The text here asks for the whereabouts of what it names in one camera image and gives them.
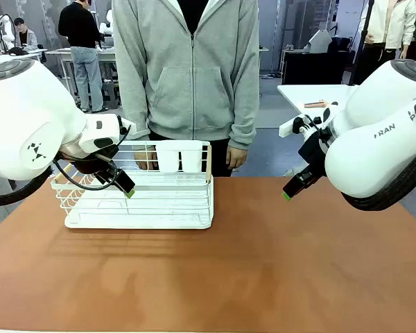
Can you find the person right forearm grey sleeve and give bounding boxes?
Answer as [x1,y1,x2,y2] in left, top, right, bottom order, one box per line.
[114,69,152,151]

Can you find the white wire dish rack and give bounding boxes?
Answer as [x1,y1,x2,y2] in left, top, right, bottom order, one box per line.
[50,140,215,230]

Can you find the bystander black sweater blue jeans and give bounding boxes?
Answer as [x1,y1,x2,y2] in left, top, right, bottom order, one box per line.
[58,0,107,114]

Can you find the black corrugated hose left arm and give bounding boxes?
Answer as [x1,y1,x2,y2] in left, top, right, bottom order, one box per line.
[0,165,53,208]

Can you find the person left hand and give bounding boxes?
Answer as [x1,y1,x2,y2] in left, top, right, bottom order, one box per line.
[225,145,248,171]

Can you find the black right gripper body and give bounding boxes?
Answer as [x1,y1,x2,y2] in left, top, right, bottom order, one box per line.
[297,128,331,178]

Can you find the seated bystander with black hair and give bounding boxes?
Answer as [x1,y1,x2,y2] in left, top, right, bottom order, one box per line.
[12,17,40,52]

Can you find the person left forearm grey sleeve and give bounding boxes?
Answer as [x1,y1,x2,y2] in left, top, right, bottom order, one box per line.
[227,69,261,151]

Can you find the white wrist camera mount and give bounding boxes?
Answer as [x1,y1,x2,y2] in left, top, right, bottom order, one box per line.
[278,115,309,139]

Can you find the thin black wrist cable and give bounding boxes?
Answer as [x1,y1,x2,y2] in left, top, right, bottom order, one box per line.
[53,115,132,192]

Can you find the white side table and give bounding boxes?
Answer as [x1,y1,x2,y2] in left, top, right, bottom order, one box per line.
[276,84,361,118]

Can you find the grey zip hoodie torso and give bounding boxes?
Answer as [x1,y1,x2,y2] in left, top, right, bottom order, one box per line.
[112,0,261,142]

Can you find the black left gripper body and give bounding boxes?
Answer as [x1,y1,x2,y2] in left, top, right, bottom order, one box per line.
[58,145,122,185]

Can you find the black box under desk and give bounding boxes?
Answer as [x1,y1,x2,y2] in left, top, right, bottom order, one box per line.
[282,49,351,85]

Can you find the bystander in white jacket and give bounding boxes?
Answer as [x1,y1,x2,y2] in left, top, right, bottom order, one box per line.
[352,0,416,86]

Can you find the person right hand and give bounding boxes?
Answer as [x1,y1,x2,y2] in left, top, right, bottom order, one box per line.
[134,144,159,171]

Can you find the white plastic utensil cup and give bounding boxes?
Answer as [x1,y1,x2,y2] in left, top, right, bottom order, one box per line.
[180,140,204,173]
[155,140,182,173]

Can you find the black tripod pole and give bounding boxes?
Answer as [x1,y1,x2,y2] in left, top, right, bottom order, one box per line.
[348,0,376,86]

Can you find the white background work table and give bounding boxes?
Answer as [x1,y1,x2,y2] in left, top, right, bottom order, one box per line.
[44,46,117,105]

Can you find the black corrugated hose arm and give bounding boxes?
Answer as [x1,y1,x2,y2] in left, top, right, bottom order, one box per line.
[340,144,416,212]
[0,165,53,208]

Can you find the black trousers of person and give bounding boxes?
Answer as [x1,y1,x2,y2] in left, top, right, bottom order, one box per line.
[148,130,237,178]

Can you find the black corrugated hose right arm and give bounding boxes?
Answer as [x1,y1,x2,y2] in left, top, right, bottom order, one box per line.
[340,144,416,212]

